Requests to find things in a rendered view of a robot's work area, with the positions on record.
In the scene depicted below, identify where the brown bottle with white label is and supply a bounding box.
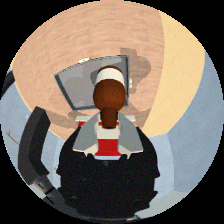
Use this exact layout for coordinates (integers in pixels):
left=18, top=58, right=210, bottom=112
left=93, top=65, right=126, bottom=129

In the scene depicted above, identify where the red plastic crate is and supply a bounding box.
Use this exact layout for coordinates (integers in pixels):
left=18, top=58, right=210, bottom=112
left=95, top=122, right=121, bottom=156

